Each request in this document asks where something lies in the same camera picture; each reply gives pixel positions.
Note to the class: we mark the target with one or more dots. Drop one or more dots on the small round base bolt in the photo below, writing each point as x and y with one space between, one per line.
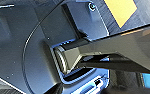
92 6

